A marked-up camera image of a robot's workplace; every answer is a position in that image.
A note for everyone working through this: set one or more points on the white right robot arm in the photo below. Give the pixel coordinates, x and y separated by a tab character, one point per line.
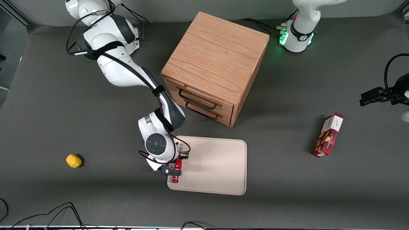
118	70

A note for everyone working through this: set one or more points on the yellow lemon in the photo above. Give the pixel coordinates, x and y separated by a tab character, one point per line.
73	161

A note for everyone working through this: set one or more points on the beige plastic tray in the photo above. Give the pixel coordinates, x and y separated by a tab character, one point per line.
214	166

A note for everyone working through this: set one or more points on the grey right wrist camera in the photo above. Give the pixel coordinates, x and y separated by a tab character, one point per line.
169	172

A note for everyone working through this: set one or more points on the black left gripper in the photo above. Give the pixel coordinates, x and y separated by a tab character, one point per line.
391	94

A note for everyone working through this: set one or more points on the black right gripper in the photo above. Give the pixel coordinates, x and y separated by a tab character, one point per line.
184	157

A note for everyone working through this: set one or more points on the wooden drawer cabinet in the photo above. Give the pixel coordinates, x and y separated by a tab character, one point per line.
217	60

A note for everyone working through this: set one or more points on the red cookie box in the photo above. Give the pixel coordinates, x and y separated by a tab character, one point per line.
328	135

